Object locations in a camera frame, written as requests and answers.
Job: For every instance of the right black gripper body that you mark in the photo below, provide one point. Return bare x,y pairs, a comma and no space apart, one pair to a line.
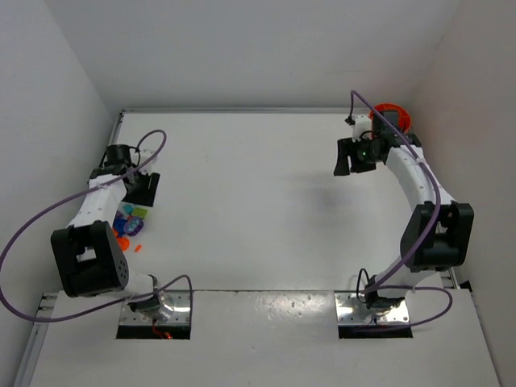
354,155

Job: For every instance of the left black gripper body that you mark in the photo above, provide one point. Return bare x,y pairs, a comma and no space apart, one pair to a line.
146,188

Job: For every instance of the green lego brick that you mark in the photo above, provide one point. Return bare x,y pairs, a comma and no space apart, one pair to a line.
139,212

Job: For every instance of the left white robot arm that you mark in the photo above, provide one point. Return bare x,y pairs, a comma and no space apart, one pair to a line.
89,258

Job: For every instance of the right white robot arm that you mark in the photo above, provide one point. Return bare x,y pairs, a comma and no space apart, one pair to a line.
437,234

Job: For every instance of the teal lego piece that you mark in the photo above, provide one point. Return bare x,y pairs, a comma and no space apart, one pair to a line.
128,209

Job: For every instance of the purple round lego piece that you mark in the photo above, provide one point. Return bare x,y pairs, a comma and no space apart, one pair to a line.
133,226

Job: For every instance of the blue lego piece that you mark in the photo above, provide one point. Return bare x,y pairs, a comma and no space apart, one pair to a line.
119,224

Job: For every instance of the orange round divided container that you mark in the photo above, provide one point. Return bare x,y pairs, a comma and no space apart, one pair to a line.
397,115

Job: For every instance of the orange round lego piece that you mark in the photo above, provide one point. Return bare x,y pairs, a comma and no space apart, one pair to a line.
124,243

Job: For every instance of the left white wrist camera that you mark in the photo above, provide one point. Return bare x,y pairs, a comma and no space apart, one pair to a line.
143,155

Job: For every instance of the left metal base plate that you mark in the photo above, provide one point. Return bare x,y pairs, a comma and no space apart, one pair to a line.
168,308

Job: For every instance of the metal base plate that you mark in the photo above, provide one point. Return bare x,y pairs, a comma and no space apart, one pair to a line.
168,308
351,312

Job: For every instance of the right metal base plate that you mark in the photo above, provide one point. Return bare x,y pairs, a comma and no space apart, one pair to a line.
351,312

